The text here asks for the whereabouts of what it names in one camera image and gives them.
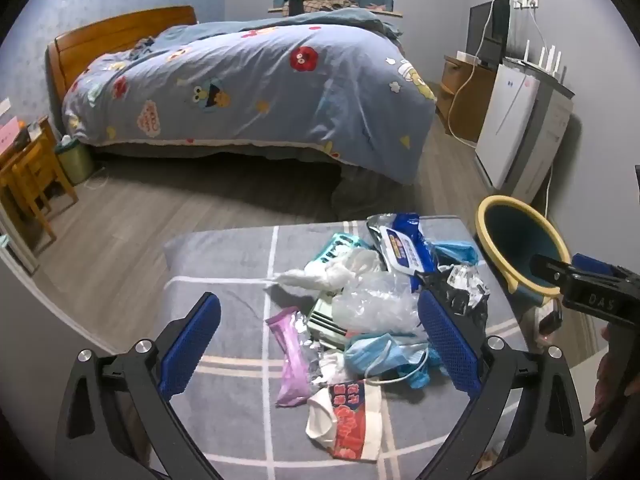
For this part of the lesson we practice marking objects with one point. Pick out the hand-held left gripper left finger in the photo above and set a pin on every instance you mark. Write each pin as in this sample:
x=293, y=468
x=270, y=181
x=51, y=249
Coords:
x=190, y=345

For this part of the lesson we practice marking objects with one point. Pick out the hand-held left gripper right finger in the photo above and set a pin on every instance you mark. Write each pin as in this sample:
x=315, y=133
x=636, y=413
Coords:
x=450, y=345

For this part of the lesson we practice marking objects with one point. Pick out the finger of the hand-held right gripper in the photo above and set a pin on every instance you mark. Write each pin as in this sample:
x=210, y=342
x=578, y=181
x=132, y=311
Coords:
x=592, y=262
x=550, y=269

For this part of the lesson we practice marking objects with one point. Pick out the blue bin with yellow rim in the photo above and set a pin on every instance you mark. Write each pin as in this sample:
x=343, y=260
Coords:
x=520, y=240

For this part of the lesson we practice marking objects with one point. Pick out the black silver foil wrapper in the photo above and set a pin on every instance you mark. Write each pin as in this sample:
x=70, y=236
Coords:
x=460, y=290

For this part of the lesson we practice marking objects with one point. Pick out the blue face mask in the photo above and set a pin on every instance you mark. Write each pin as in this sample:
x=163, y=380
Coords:
x=370, y=355
x=455, y=252

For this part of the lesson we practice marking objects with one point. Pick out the clear plastic bag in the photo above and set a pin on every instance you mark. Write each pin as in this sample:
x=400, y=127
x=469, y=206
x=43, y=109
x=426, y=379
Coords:
x=375, y=305

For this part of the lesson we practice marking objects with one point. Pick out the blue white wet wipes packet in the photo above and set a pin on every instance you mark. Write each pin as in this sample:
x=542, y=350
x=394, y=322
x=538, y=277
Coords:
x=405, y=255

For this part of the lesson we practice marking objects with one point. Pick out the purple foil wrapper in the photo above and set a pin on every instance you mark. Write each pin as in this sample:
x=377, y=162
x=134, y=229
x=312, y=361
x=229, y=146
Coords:
x=292, y=365

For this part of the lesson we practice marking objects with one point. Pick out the white tissue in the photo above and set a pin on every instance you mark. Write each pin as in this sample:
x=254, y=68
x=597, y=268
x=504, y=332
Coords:
x=332, y=367

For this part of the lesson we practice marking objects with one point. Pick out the red and white snack packet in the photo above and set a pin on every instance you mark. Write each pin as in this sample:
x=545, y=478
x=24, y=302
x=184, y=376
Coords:
x=350, y=420

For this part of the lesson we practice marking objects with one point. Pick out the striped small carton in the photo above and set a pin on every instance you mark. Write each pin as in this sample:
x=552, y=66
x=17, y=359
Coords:
x=322, y=322

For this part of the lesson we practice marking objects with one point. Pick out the white paper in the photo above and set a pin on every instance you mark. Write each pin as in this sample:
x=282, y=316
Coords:
x=305, y=280

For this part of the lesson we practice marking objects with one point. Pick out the teal blister tray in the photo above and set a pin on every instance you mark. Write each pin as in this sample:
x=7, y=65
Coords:
x=332, y=245

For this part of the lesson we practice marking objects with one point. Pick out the person's right hand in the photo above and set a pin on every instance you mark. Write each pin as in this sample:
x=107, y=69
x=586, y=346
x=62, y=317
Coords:
x=602, y=385

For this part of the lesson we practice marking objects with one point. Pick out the black charger plug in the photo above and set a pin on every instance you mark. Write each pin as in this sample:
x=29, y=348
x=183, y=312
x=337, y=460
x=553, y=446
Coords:
x=550, y=324

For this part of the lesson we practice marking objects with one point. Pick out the white power strip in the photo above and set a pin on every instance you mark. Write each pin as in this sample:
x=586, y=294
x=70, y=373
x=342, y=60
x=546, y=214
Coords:
x=531, y=327

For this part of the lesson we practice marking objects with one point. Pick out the grey checked blanket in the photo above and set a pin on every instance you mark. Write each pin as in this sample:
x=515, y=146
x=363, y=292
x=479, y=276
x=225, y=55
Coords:
x=225, y=260

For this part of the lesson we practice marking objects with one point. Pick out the white air purifier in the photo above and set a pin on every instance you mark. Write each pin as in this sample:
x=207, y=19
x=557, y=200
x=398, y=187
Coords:
x=505, y=125

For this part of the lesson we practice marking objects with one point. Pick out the wooden cabinet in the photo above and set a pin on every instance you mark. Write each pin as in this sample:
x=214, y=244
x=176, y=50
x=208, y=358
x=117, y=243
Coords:
x=465, y=105

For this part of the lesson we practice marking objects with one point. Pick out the white router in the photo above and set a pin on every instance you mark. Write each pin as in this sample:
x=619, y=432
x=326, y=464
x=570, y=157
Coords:
x=530, y=66

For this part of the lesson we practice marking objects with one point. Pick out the green waste bin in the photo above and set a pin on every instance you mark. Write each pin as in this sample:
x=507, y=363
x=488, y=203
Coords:
x=75, y=165

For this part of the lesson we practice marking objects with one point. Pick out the wooden nightstand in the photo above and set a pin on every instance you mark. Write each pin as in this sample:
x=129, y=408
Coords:
x=30, y=170

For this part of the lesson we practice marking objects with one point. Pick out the black monitor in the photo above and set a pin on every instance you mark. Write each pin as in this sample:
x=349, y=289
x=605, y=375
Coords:
x=480, y=30

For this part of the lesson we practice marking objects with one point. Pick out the pink box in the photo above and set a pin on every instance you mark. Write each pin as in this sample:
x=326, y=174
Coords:
x=7, y=132

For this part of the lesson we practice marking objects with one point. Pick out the blue printed duvet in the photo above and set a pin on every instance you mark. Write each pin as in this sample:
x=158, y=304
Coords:
x=250, y=70

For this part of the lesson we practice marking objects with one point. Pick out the wooden bed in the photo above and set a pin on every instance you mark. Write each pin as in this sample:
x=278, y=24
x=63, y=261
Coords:
x=100, y=35

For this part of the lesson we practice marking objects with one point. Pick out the plaid cloth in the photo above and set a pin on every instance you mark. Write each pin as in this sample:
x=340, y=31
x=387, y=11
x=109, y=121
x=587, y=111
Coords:
x=330, y=2

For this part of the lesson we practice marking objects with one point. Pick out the white wall socket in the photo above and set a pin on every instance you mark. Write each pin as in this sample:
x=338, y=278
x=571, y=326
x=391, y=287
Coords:
x=527, y=2

